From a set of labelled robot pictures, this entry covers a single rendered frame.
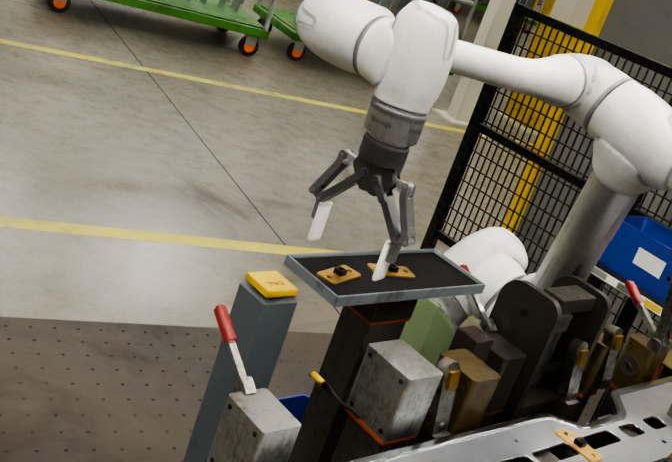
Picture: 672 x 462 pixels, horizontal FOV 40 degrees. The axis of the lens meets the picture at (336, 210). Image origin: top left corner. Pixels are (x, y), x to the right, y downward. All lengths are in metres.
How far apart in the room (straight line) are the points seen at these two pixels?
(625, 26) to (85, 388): 3.29
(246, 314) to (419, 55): 0.47
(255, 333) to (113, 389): 0.56
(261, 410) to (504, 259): 1.07
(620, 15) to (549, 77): 2.89
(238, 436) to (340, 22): 0.63
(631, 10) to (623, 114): 2.78
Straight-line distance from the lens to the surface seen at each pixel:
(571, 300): 1.75
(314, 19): 1.49
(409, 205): 1.44
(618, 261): 2.57
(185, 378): 2.01
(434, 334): 2.15
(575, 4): 9.35
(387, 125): 1.40
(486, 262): 2.23
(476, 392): 1.57
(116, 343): 2.07
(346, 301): 1.46
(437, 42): 1.38
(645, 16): 4.50
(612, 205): 1.90
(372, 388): 1.47
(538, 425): 1.69
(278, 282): 1.43
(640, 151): 1.78
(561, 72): 1.75
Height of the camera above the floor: 1.76
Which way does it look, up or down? 19 degrees down
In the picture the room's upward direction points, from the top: 19 degrees clockwise
